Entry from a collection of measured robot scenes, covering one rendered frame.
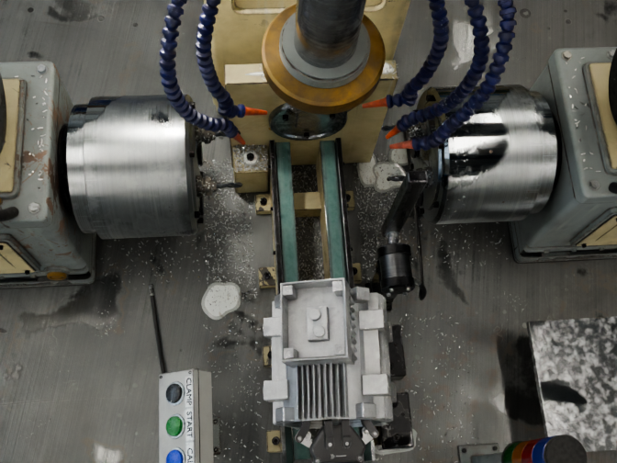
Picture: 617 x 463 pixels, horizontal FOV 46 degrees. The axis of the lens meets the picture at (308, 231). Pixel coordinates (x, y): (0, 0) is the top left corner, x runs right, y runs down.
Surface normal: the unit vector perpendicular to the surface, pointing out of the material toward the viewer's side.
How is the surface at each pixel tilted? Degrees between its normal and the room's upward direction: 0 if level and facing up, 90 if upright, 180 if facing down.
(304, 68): 0
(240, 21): 90
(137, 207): 55
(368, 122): 90
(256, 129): 90
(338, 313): 16
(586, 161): 0
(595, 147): 0
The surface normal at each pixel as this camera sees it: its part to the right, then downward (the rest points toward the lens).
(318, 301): -0.22, -0.33
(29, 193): 0.06, -0.33
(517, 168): 0.09, 0.28
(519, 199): 0.09, 0.72
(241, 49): 0.07, 0.94
